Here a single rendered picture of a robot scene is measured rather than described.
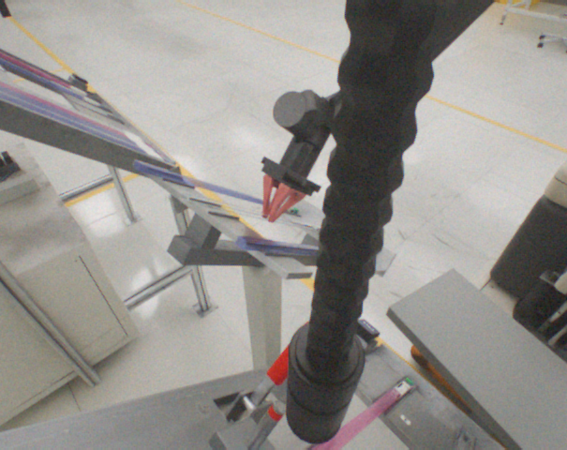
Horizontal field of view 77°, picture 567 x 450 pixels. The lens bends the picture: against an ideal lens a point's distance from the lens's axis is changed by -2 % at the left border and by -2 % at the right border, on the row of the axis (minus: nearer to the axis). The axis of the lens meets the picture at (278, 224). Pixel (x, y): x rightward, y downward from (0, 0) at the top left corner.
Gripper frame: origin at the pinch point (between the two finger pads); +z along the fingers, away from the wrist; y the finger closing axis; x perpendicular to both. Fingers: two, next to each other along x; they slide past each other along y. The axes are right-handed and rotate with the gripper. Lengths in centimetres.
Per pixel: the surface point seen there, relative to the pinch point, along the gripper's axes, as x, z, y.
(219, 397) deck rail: -30.0, 10.4, 22.1
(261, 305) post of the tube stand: 10.6, 18.9, 2.1
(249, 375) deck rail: -24.3, 10.5, 21.2
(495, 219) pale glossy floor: 174, -37, 26
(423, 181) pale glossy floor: 178, -40, -20
